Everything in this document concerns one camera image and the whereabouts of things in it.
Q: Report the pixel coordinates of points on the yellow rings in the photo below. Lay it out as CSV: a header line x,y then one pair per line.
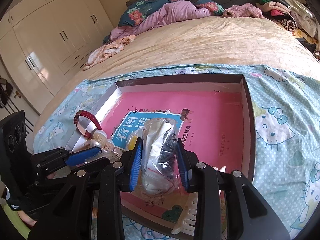
x,y
133,141

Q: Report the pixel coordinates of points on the Hello Kitty blue sheet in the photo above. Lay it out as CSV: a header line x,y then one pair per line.
x,y
286,110

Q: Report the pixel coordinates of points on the person's left hand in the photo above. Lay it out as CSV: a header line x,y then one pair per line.
x,y
26,219

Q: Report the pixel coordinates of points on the red leather strap wristwatch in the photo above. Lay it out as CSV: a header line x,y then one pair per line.
x,y
86,123

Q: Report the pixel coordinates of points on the shallow cardboard box tray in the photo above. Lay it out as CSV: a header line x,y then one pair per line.
x,y
196,177

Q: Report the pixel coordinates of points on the peach clothing on bed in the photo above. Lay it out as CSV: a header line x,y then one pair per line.
x,y
107,51

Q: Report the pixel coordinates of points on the cream hair comb clip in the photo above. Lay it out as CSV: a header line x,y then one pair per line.
x,y
186,221

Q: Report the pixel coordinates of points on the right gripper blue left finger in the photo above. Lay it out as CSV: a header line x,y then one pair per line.
x,y
135,163

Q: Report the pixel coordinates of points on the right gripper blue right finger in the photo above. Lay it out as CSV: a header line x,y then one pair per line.
x,y
183,165

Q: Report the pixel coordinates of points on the pink fuzzy garment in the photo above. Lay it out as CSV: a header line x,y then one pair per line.
x,y
245,10

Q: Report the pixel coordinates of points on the cream wardrobe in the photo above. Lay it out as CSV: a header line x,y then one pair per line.
x,y
44,43

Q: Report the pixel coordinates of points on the floral dark pillow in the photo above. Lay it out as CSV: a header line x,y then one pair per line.
x,y
136,13

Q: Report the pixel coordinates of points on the crinkled clear plastic jewelry bag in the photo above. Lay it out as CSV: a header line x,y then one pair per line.
x,y
159,176

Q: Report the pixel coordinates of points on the green sleeve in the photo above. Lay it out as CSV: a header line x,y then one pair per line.
x,y
15,220

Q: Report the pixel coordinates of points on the pile of clothes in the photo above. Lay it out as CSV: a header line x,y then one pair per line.
x,y
295,17

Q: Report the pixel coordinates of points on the purple quilt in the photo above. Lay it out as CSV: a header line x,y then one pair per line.
x,y
170,13

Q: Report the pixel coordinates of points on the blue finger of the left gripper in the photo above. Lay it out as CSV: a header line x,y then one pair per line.
x,y
80,157

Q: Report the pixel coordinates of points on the beige bed blanket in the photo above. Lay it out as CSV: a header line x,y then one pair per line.
x,y
240,41

